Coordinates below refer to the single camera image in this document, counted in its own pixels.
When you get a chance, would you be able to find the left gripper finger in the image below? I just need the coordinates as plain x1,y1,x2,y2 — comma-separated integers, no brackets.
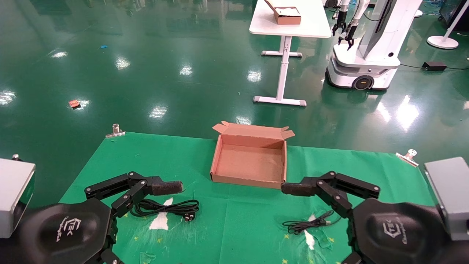
84,171,184,218
97,249,123,264

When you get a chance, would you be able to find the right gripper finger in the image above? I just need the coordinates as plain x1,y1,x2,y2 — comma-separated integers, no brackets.
281,170,380,217
341,251,363,264

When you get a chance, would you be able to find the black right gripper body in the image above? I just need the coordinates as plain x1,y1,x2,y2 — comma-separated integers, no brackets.
347,198,455,264

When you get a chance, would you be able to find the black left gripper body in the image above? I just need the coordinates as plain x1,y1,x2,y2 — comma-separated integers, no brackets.
16,198,118,264

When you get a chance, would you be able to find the black power cable with plug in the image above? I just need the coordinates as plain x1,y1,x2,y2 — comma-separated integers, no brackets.
130,198,200,223

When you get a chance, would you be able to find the black computer mouse with cable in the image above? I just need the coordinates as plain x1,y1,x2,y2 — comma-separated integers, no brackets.
282,210,342,235

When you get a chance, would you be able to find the open brown cardboard box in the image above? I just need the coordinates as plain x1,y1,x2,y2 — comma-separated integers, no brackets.
210,121,296,190

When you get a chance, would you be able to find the small cardboard box with contents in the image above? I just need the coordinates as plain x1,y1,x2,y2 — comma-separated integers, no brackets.
264,0,302,25

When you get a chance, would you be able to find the green table cloth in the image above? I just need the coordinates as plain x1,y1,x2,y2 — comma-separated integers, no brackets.
59,132,437,264

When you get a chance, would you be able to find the silver binder clip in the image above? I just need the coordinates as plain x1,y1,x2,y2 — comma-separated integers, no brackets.
106,124,126,139
395,149,420,168

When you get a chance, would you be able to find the white height-adjustable table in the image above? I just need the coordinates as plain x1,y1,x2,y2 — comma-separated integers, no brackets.
249,0,332,107

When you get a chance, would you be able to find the black background robot gripper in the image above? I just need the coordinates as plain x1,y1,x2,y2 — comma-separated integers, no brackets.
332,10,347,37
338,20,358,51

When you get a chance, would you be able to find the white wheeled background robot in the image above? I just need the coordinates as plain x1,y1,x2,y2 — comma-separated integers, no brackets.
325,0,424,91

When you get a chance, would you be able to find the black power adapter brick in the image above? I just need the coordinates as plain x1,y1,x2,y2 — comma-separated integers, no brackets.
422,61,448,72

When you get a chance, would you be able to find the white floor stand with base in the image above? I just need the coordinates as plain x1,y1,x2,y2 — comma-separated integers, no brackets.
427,0,469,50

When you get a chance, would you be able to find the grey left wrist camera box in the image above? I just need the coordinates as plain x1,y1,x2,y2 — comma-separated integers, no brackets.
0,154,36,239

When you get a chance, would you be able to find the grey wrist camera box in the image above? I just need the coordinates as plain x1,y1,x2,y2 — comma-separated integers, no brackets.
424,157,469,241
0,154,36,239

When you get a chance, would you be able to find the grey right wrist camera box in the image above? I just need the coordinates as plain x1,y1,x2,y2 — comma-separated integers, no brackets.
424,157,469,241

